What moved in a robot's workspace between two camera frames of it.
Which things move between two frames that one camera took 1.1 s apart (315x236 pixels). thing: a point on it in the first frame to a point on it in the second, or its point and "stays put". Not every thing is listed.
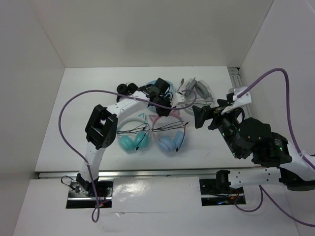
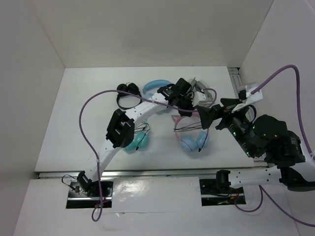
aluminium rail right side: x=236 y=81 stays put
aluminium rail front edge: x=151 y=173 stays put
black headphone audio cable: x=173 y=125 to x=197 y=125
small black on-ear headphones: x=127 y=89 stays put
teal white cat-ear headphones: x=133 y=132 stays put
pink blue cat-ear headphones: x=179 y=135 to x=189 y=132
